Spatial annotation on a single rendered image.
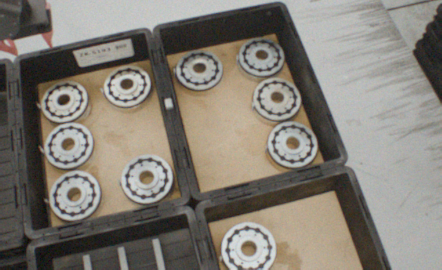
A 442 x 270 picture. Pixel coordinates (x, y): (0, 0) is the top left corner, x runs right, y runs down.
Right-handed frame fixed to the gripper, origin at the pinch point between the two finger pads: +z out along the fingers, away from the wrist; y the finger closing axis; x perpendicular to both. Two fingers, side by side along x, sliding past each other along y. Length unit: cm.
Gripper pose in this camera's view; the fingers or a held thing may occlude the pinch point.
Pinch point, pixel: (32, 46)
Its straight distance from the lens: 88.6
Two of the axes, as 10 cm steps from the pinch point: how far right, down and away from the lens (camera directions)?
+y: 9.6, -2.3, 1.3
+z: -0.1, 4.6, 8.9
